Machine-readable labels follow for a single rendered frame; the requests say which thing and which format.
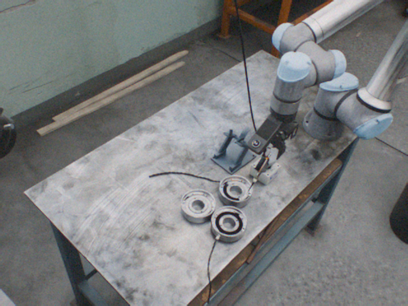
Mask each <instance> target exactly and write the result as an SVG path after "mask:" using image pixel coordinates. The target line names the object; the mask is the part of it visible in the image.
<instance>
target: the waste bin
mask: <svg viewBox="0 0 408 306"><path fill-rule="evenodd" d="M389 221H390V226H391V228H392V230H393V231H394V233H395V234H396V235H397V237H398V238H400V239H401V240H402V241H404V242H405V243H407V244H408V182H407V184H406V186H405V188H404V189H403V191H402V193H401V195H400V197H399V199H398V200H397V202H396V204H395V206H394V208H393V210H392V211H391V214H390V217H389Z"/></svg>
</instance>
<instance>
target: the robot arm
mask: <svg viewBox="0 0 408 306"><path fill-rule="evenodd" d="M383 1H385V0H334V1H333V2H331V3H330V4H328V5H327V6H325V7H324V8H322V9H320V10H319V11H317V13H315V14H313V15H312V16H310V17H309V18H307V19H305V20H304V21H303V22H301V23H299V24H298V25H296V26H294V25H292V24H289V23H286V24H282V25H280V26H279V27H278V28H277V29H276V30H275V32H274V34H273V37H272V42H273V44H274V46H275V47H276V48H277V49H278V50H279V51H280V53H281V54H283V56H282V58H281V60H280V63H279V67H278V70H277V78H276V81H275V86H274V89H273V91H272V92H273V94H272V99H271V102H270V112H271V114H270V115H269V116H268V117H267V118H266V119H265V121H264V122H263V123H262V125H260V127H259V128H258V130H257V131H256V132H255V133H254V134H253V136H252V138H251V139H250V140H249V141H248V142H247V146H248V148H249V150H251V151H253V152H254V153H255V154H257V155H260V157H261V156H265V152H266V149H267V148H268V147H269V146H270V144H272V145H273V147H272V148H271V150H270V152H271V156H270V157H269V158H270V160H269V162H268V164H269V166H272V165H274V164H275V163H276V162H277V161H278V159H279V158H280V157H281V155H283V153H284V152H285V151H286V145H285V144H286V142H285V140H287V139H288V138H289V137H290V134H291V133H292V135H291V138H290V139H292V138H294V137H295V136H296V134H297V129H298V126H299V122H298V121H297V120H295V119H296V115H297V112H298V107H299V104H300V100H301V96H302V93H303V90H304V89H305V88H308V87H312V86H314V85H317V84H320V88H319V92H318V94H317V97H316V100H315V103H314V106H313V108H311V109H310V110H309V112H308V113H307V114H306V115H305V117H304V120H303V128H304V130H305V131H306V132H307V133H308V134H309V135H311V136H312V137H313V138H315V139H318V140H321V141H325V142H331V141H335V140H338V139H339V138H340V137H341V136H342V134H343V132H344V130H345V126H346V127H348V128H349V129H350V130H351V131H352V132H353V133H354V134H356V135H357V136H359V137H360V138H361V139H362V140H368V139H371V138H373V137H375V136H377V135H379V134H380V133H382V132H383V131H384V130H385V129H387V128H388V127H389V126H390V124H391V123H392V121H393V116H392V114H390V111H391V109H392V108H393V102H392V99H393V98H394V96H395V94H396V93H397V92H398V90H399V88H400V87H401V85H402V84H403V82H404V81H405V79H406V78H407V76H408V19H407V20H406V22H405V24H404V26H403V27H402V29H401V30H400V32H399V34H398V36H397V37H396V38H395V40H394V42H393V43H392V45H391V46H390V48H389V50H388V51H387V53H386V55H385V56H384V59H383V60H382V62H381V63H380V65H379V67H378V68H377V70H376V72H375V73H374V74H373V76H372V78H371V79H370V81H369V84H368V85H367V87H364V88H361V89H358V86H359V80H358V78H357V77H355V76H353V75H351V74H349V73H345V70H346V59H345V57H344V55H343V54H342V52H339V51H338V50H329V51H327V52H326V51H324V50H323V49H322V48H321V47H319V46H318V45H317V44H318V43H319V42H321V41H323V40H324V39H325V38H327V37H329V36H330V35H332V34H333V33H335V32H336V31H338V30H339V29H341V28H343V27H344V26H346V25H347V24H348V23H350V22H351V21H353V20H354V19H356V18H357V17H359V16H360V15H362V14H364V13H365V12H366V11H368V10H369V9H371V8H373V7H374V6H377V5H378V4H380V3H382V2H383ZM293 123H296V125H294V124H293ZM295 129H296V132H295V134H293V133H294V130H295Z"/></svg>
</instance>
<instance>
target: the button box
mask: <svg viewBox="0 0 408 306"><path fill-rule="evenodd" d="M260 159H261V158H259V159H258V160H257V161H256V162H255V163H254V164H253V165H252V166H251V171H250V175H252V176H253V177H254V176H255V174H256V173H257V171H256V170H255V169H254V168H255V167H256V165H257V163H258V162H259V160H260ZM280 168H281V166H280V165H279V164H277V163H275V164H274V165H272V166H269V167H268V169H267V171H266V172H264V173H261V175H260V176H259V178H258V181H260V182H261V183H262V184H264V185H265V186H267V185H268V184H269V183H270V182H271V181H272V180H273V179H274V178H275V177H276V176H277V175H278V174H279V171H280Z"/></svg>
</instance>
